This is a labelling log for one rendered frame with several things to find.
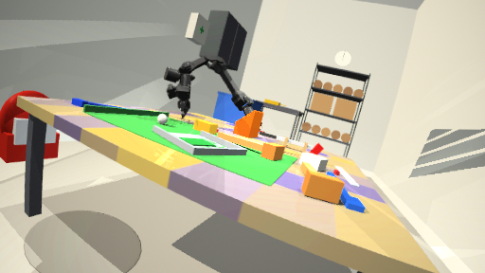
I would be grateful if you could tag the white flat bar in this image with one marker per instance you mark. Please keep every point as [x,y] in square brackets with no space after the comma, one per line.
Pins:
[347,176]

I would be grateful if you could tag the white golf ball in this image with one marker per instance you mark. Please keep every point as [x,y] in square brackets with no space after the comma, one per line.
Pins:
[162,119]

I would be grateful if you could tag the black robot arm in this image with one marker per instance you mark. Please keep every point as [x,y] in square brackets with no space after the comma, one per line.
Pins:
[239,98]

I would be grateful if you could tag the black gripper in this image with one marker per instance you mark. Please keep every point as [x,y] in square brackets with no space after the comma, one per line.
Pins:
[184,96]

